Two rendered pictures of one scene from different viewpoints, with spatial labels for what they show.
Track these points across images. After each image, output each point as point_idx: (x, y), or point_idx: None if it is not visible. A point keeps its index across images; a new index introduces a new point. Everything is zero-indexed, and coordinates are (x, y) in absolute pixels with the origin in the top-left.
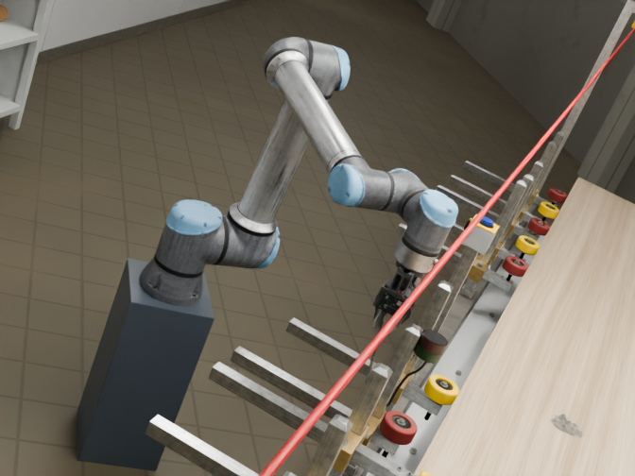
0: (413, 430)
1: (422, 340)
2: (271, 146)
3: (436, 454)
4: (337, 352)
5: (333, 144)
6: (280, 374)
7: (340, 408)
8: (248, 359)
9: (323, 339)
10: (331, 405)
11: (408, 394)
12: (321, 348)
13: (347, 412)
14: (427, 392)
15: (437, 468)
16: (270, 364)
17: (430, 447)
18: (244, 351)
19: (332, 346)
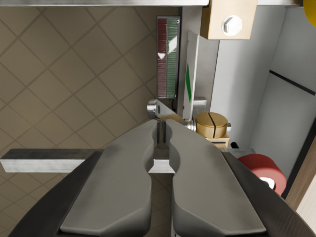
0: (279, 192)
1: None
2: None
3: (314, 202)
4: (88, 6)
5: None
6: (73, 169)
7: (166, 168)
8: (29, 172)
9: (41, 1)
10: (154, 172)
11: (261, 5)
12: (58, 6)
13: None
14: (312, 21)
15: (314, 220)
16: (50, 160)
17: (306, 196)
18: (13, 165)
19: (67, 5)
